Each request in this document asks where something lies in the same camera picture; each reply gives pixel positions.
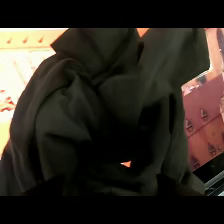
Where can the black garment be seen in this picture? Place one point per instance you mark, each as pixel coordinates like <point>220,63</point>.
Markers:
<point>100,110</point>

